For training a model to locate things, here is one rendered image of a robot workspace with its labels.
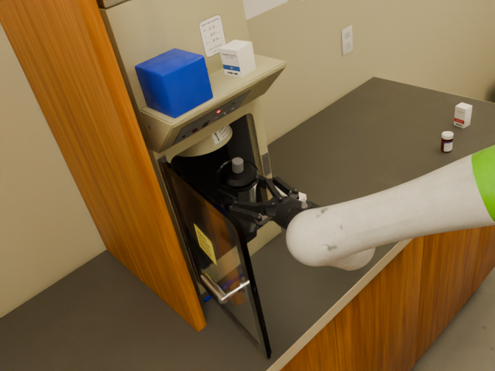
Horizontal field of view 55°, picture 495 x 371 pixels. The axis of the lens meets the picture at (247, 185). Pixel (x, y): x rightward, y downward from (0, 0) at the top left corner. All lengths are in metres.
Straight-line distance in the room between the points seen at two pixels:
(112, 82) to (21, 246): 0.77
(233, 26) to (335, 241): 0.54
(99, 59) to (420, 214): 0.57
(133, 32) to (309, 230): 0.50
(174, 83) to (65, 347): 0.78
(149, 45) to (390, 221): 0.56
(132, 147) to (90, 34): 0.21
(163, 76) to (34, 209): 0.72
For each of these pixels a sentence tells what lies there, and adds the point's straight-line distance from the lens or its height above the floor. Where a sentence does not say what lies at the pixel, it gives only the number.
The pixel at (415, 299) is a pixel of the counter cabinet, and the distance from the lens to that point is 1.81.
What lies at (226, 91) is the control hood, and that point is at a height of 1.51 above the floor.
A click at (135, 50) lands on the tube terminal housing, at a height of 1.62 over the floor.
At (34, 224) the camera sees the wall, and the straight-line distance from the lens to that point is 1.49.
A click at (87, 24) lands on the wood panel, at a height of 1.72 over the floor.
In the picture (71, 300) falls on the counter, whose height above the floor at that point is 0.94.
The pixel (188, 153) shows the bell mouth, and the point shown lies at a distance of 1.17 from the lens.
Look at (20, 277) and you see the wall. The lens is 1.56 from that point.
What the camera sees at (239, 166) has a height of 1.28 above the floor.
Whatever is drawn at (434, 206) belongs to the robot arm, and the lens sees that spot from 0.76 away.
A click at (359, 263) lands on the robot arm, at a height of 1.20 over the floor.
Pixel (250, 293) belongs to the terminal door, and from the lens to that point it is 0.94.
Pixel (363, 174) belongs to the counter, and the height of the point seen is 0.94.
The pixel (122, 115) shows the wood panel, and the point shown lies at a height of 1.56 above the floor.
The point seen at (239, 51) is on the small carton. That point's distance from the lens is 1.02.
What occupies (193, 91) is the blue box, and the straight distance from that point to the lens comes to 0.93.
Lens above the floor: 1.91
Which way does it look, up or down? 35 degrees down
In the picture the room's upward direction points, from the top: 12 degrees counter-clockwise
